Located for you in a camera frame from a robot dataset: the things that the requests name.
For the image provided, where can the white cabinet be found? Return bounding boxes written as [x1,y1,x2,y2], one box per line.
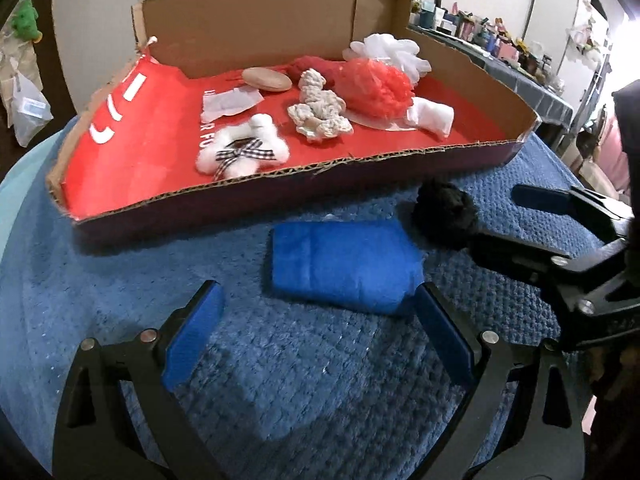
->
[530,0,596,91]

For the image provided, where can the white paper scrap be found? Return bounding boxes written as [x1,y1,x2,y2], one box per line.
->
[201,85,263,123]

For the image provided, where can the beige crocheted toy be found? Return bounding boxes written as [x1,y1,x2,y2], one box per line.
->
[287,69,353,145]

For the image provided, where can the table with grey cloth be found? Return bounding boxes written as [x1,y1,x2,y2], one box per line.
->
[407,22,576,136]

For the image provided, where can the row of bottles and trinkets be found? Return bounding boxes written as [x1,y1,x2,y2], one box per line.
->
[415,0,566,91]

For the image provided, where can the dark red fluffy cloth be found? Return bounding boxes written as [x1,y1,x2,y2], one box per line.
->
[287,55,346,86]

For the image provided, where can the white mesh bath pouf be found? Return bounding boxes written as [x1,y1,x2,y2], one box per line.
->
[342,33,432,81]

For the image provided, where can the white fluffy bow toy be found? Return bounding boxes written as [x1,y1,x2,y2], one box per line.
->
[195,114,291,178]

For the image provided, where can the blue knitted blanket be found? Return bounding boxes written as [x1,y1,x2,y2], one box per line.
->
[0,115,636,480]

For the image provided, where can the black fluffy pompom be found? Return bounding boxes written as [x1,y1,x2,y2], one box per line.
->
[412,179,480,251]

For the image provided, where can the white folded cloth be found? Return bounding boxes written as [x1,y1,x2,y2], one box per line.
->
[405,97,455,140]

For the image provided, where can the cardboard box with red lining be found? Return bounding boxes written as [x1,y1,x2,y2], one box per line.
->
[46,0,543,246]

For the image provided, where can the clear plastic bag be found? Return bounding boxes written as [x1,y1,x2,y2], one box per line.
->
[12,72,53,148]

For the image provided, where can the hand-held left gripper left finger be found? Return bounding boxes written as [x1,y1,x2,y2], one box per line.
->
[52,281,225,480]

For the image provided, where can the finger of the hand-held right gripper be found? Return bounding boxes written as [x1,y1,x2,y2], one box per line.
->
[514,186,636,231]
[469,236,573,286]

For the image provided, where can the blue towel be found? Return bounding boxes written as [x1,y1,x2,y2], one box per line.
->
[265,220,426,317]

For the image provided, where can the red mesh bath pouf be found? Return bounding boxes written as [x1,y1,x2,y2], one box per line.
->
[336,57,416,121]

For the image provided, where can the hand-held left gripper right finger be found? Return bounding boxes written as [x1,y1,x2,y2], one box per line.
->
[414,282,586,480]

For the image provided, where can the tan round pad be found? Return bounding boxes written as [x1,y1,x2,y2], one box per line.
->
[242,66,292,92]

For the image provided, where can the pink cloth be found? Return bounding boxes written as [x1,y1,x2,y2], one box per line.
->
[597,115,632,193]

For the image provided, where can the green plush toy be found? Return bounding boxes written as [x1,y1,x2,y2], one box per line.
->
[11,0,43,43]

